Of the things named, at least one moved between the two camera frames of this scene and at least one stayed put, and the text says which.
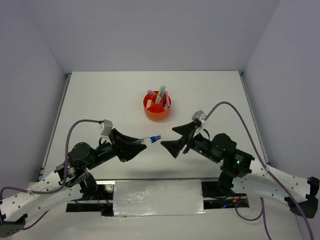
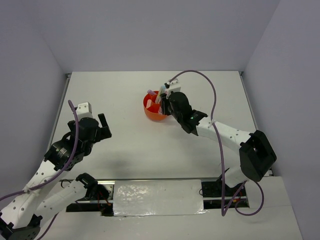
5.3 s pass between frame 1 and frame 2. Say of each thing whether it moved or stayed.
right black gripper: moved
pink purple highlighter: stayed
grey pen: stayed
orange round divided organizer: stayed
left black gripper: moved
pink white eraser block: stayed
